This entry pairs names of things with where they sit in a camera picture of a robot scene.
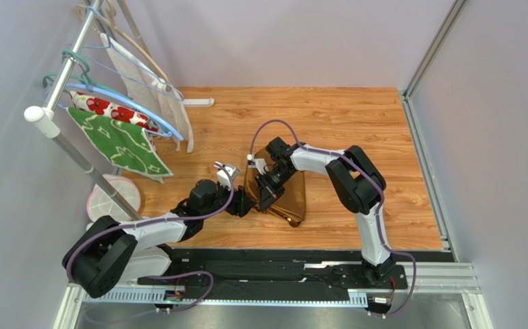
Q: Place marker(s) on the thin blue wire hanger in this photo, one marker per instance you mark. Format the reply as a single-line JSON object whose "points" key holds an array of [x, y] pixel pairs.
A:
{"points": [[134, 72]]}

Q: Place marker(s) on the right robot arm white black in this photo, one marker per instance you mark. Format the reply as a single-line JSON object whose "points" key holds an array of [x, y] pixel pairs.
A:
{"points": [[356, 181]]}

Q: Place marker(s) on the light blue plastic hanger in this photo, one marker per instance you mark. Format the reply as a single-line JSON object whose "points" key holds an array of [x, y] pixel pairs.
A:
{"points": [[166, 127]]}

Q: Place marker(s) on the green white patterned towel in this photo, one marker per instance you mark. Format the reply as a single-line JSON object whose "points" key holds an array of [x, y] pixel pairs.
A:
{"points": [[124, 145]]}

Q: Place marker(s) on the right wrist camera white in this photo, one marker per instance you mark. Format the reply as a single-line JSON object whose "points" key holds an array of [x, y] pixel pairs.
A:
{"points": [[257, 163]]}

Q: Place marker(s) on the white metal clothes rack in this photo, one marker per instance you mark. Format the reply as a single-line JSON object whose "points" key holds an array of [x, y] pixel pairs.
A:
{"points": [[75, 70]]}

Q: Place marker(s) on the wooden hanger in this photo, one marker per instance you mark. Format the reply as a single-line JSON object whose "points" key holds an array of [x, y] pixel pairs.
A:
{"points": [[135, 39]]}

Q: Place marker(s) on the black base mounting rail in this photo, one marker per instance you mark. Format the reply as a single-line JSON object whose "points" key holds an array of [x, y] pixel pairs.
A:
{"points": [[286, 275]]}

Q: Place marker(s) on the red floral white cloth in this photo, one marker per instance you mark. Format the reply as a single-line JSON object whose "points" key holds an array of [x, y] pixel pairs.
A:
{"points": [[102, 107]]}

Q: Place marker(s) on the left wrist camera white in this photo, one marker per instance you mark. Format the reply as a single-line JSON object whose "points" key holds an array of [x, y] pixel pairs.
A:
{"points": [[226, 174]]}

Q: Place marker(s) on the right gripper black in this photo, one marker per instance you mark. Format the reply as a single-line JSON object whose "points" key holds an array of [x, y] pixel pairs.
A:
{"points": [[268, 186]]}

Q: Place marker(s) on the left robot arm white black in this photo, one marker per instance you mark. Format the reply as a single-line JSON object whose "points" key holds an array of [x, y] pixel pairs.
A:
{"points": [[110, 251]]}

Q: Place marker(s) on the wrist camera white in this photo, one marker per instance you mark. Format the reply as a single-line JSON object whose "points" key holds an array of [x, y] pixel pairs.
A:
{"points": [[226, 174], [257, 163]]}

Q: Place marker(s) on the brown satin napkin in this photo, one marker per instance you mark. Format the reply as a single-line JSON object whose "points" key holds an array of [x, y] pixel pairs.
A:
{"points": [[291, 206]]}

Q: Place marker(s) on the beige grey hanging cloth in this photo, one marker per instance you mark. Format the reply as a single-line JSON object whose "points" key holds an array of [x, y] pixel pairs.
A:
{"points": [[172, 111]]}

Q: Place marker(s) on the aluminium corner frame post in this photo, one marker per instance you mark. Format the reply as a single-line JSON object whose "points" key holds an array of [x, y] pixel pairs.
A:
{"points": [[444, 30]]}

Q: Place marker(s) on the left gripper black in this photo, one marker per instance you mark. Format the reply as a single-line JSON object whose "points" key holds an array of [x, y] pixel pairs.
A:
{"points": [[242, 207]]}

